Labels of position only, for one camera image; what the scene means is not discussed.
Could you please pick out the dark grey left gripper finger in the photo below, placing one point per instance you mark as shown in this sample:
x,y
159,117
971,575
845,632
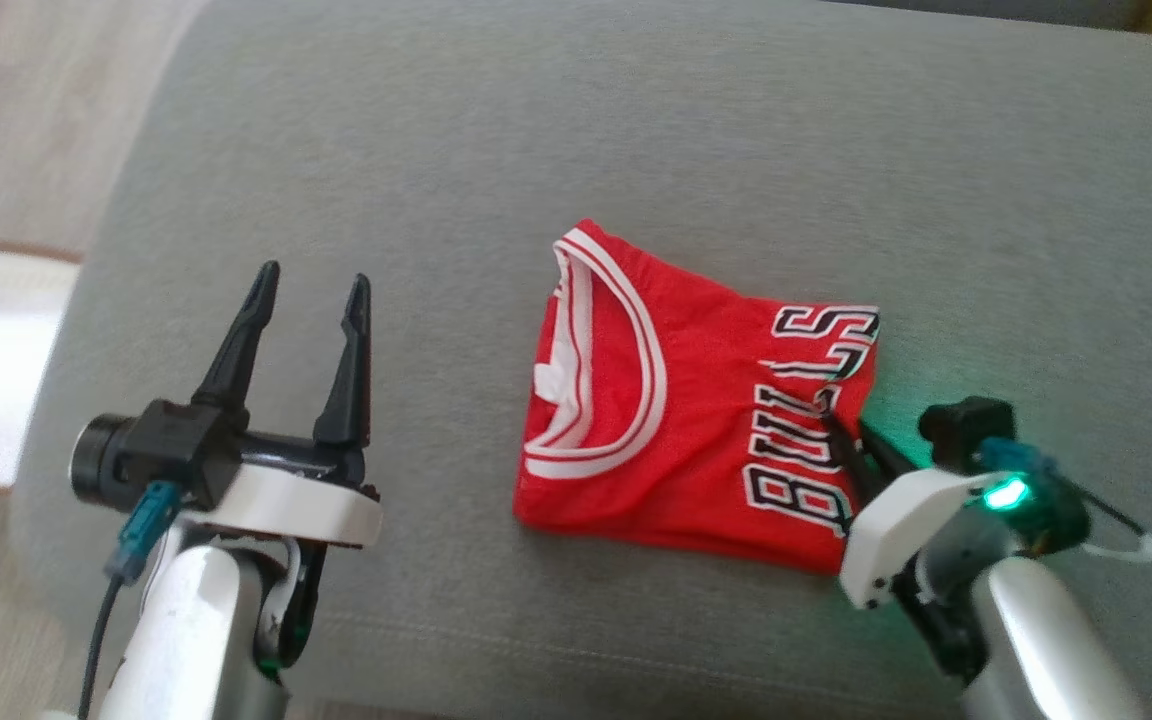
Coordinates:
x,y
346,410
231,375

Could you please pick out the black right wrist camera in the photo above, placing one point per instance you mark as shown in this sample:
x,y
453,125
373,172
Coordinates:
x,y
966,425

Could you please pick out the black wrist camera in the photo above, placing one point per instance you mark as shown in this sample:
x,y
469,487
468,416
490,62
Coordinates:
x,y
166,450
966,425

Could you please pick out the grey fabric sofa chaise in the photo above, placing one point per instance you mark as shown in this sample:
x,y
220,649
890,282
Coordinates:
x,y
636,130

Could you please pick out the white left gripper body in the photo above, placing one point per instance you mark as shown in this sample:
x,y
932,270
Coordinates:
x,y
306,500

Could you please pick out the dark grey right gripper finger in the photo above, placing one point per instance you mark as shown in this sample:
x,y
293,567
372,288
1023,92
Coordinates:
x,y
886,455
851,455

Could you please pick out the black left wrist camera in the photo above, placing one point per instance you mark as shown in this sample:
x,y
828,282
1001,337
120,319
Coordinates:
x,y
166,450

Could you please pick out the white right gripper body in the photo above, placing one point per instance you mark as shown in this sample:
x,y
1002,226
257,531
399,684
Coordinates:
x,y
896,530

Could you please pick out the red bulls basketball jersey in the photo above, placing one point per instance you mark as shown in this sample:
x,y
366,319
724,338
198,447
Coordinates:
x,y
696,430

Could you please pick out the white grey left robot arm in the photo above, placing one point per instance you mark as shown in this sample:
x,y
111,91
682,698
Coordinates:
x,y
186,640

